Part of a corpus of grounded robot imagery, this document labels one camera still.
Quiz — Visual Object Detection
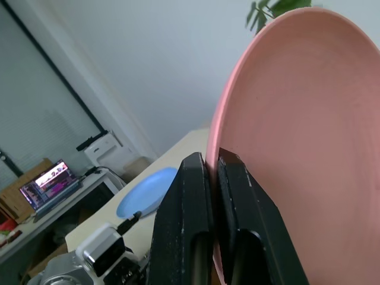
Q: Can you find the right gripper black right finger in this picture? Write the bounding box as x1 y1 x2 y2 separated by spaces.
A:
216 147 310 285

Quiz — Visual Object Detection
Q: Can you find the open laptop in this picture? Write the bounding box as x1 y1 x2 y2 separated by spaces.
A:
19 159 84 222

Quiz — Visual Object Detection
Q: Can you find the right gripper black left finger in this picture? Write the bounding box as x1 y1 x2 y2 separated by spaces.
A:
147 152 215 285

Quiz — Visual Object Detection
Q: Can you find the pink plate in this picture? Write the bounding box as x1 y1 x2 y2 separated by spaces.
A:
205 7 380 285

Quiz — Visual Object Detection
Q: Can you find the white desk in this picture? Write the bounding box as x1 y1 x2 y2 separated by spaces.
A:
0 170 125 264

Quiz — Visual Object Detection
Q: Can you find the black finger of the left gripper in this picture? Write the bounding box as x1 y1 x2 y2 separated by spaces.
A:
116 211 142 235

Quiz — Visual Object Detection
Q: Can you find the black window frame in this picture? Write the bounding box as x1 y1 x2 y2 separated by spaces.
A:
4 0 109 134

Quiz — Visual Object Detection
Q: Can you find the blue plate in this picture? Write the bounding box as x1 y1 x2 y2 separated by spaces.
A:
116 167 179 220

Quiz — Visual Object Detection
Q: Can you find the white printer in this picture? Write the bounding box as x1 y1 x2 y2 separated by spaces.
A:
76 129 124 176

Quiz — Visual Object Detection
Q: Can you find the large cardboard box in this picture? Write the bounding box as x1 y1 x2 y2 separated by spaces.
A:
0 157 55 224

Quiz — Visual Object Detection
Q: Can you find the small brown cardboard box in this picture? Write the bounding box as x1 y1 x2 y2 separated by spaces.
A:
122 157 153 182

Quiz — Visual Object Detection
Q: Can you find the green potted plant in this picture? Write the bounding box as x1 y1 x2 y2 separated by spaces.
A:
245 0 312 36

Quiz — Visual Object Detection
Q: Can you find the red container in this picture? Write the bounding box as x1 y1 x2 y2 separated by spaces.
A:
0 218 16 233

